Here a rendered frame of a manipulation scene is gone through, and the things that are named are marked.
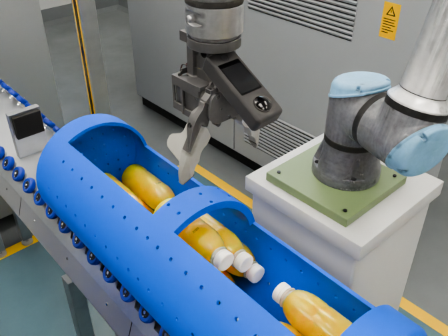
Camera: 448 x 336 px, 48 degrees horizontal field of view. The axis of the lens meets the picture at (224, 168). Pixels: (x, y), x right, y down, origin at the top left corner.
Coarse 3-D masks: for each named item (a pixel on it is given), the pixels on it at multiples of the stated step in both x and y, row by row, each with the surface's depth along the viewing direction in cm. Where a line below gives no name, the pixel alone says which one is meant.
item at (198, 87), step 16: (192, 48) 65; (208, 48) 64; (224, 48) 64; (192, 64) 69; (176, 80) 71; (192, 80) 69; (208, 80) 69; (192, 96) 70; (208, 96) 67; (208, 112) 68; (224, 112) 70
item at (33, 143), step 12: (24, 108) 158; (36, 108) 159; (12, 120) 154; (24, 120) 156; (36, 120) 159; (12, 132) 157; (24, 132) 158; (36, 132) 161; (24, 144) 161; (36, 144) 164; (24, 156) 163
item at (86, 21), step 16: (80, 0) 167; (80, 16) 170; (96, 16) 174; (80, 32) 175; (96, 32) 176; (80, 48) 180; (96, 48) 179; (96, 64) 182; (96, 80) 184; (96, 96) 187; (96, 112) 191
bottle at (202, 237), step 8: (168, 200) 104; (192, 224) 98; (200, 224) 98; (184, 232) 98; (192, 232) 97; (200, 232) 96; (208, 232) 96; (216, 232) 97; (184, 240) 97; (192, 240) 96; (200, 240) 95; (208, 240) 95; (216, 240) 95; (200, 248) 95; (208, 248) 94; (216, 248) 95; (224, 248) 95; (208, 256) 95
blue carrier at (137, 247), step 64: (64, 128) 120; (128, 128) 126; (64, 192) 111; (192, 192) 98; (128, 256) 95; (192, 256) 87; (256, 256) 110; (192, 320) 83; (256, 320) 76; (384, 320) 74
